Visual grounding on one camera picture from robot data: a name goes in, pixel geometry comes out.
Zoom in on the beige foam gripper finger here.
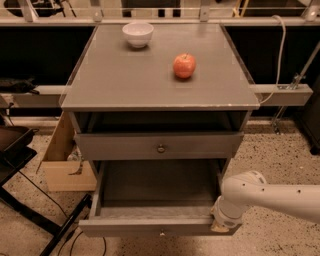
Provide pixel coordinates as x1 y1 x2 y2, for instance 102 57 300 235
211 221 229 233

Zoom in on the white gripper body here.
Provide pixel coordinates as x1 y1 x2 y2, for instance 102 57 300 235
211 171 267 230

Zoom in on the grey drawer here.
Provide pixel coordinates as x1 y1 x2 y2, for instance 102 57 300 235
78 159 242 238
74 132 243 160

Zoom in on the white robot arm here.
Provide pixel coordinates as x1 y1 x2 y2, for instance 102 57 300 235
211 171 320 233

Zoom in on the grey top drawer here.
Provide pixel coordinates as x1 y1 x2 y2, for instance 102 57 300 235
74 132 243 160

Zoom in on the grey drawer cabinet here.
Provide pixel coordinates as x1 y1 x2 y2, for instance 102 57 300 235
59 23 261 174

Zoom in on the diagonal metal brace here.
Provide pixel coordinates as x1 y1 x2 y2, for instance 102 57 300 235
271 41 320 135

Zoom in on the red apple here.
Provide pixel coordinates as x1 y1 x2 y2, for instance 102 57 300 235
173 53 196 79

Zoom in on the wooden board box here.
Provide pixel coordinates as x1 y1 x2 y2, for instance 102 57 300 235
40 113 97 192

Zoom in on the white ceramic bowl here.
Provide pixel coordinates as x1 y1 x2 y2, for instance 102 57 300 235
122 22 154 48

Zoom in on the black floor cable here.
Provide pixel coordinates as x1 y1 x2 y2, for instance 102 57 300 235
19 169 108 256

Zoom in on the white cable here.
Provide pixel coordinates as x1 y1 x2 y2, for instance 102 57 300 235
259 15 288 106

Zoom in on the black stand frame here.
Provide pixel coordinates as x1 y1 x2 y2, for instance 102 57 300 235
0 125 91 256

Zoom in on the black object on rail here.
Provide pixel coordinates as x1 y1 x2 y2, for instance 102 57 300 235
0 78 40 95

